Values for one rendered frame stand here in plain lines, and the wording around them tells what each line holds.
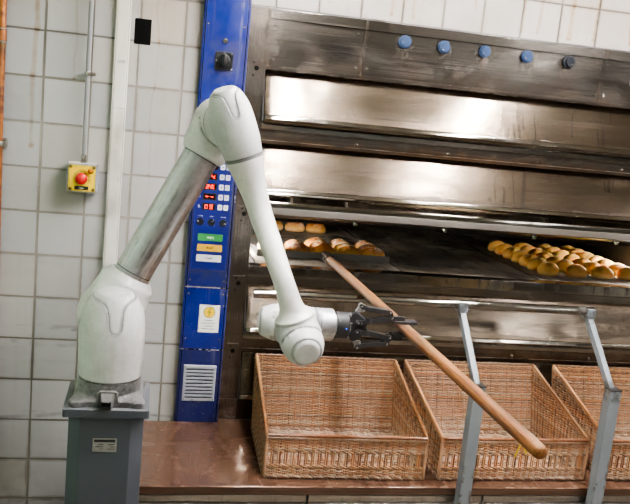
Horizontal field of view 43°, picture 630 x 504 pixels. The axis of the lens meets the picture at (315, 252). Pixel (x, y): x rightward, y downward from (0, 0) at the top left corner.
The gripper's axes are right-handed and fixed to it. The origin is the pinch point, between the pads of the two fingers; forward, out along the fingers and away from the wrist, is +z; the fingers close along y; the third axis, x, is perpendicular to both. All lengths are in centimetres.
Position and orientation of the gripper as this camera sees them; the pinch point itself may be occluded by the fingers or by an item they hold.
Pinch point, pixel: (403, 328)
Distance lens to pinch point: 228.7
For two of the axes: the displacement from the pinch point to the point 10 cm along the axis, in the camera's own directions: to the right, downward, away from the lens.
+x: 1.9, 1.9, -9.6
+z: 9.8, 0.7, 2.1
